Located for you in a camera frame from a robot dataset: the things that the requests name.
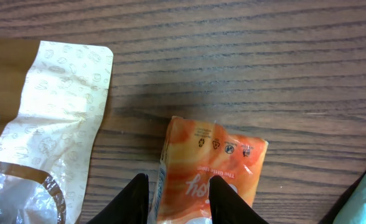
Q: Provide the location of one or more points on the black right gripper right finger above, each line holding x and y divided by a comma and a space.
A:
227, 207

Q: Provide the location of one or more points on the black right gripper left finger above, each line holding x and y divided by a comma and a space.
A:
130, 206

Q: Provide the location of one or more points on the orange small carton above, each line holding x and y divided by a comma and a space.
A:
194, 152

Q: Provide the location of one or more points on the beige snack bag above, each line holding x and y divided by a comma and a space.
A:
52, 101

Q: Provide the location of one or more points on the teal snack packet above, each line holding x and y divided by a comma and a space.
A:
362, 199

